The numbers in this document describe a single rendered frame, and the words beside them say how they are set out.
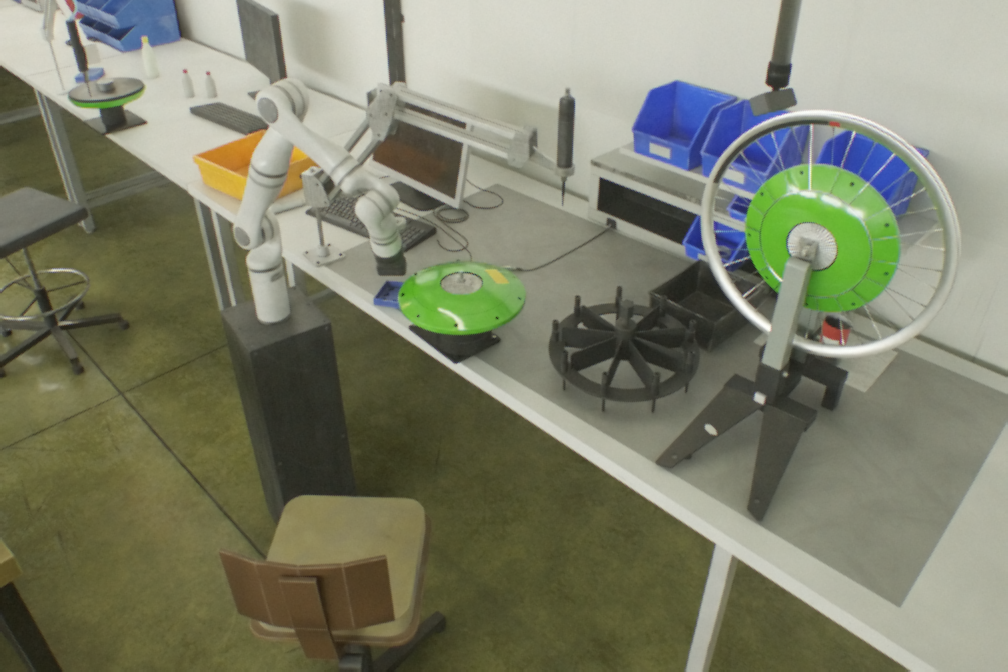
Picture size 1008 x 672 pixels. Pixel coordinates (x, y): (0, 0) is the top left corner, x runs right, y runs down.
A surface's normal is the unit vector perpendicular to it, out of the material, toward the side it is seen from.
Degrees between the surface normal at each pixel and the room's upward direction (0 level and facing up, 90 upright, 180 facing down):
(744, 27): 90
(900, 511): 0
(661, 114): 87
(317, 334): 90
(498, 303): 21
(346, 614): 90
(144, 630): 0
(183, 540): 0
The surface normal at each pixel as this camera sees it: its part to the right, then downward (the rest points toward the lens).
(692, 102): -0.71, 0.38
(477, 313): 0.13, -0.59
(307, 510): 0.00, -0.84
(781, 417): -0.21, -0.67
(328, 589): 0.07, 0.55
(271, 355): 0.58, 0.44
